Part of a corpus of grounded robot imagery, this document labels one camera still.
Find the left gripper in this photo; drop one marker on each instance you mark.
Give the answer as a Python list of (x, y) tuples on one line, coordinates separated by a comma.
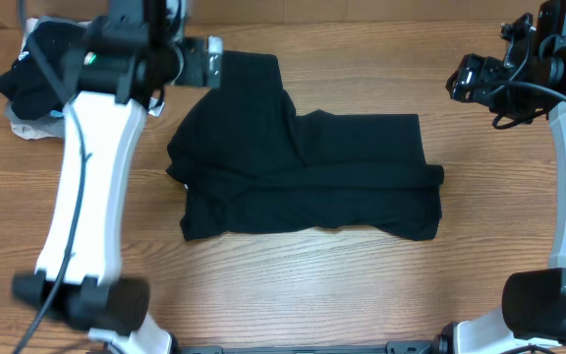
[(197, 73)]

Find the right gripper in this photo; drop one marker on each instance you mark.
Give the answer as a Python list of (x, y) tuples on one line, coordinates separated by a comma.
[(483, 70)]

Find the black t-shirt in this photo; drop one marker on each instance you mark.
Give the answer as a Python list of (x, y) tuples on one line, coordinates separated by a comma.
[(251, 164)]

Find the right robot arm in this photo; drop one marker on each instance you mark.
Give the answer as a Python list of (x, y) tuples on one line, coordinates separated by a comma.
[(529, 82)]

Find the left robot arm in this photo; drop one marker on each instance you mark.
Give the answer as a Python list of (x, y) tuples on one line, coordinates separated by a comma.
[(108, 83)]

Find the grey folded garment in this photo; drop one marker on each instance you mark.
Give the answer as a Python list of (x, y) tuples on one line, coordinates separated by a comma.
[(32, 120)]

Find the folded black garment on pile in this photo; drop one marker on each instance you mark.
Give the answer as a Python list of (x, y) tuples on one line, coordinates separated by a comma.
[(30, 94)]

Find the beige folded garment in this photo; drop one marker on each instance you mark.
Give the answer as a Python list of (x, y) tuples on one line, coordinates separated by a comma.
[(32, 132)]

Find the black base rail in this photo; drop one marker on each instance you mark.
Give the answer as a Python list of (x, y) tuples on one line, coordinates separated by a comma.
[(391, 347)]

